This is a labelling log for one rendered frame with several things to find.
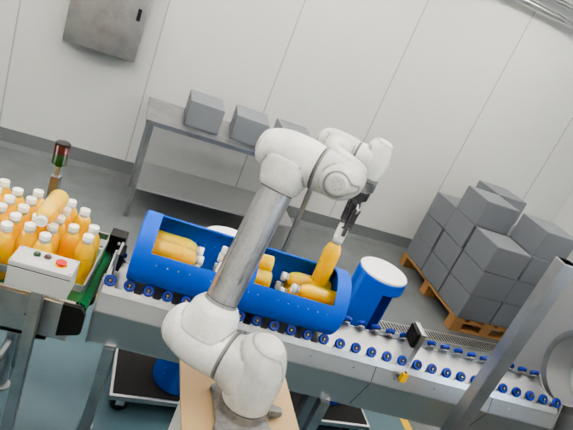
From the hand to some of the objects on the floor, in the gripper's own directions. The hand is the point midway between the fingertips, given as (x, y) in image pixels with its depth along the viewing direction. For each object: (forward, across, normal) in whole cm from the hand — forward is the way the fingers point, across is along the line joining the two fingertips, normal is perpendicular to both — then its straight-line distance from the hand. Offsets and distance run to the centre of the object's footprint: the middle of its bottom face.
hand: (340, 233), depth 210 cm
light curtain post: (+139, -34, -70) cm, 160 cm away
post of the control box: (+141, -29, +100) cm, 175 cm away
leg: (+140, -8, +73) cm, 158 cm away
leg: (+140, -8, -26) cm, 142 cm away
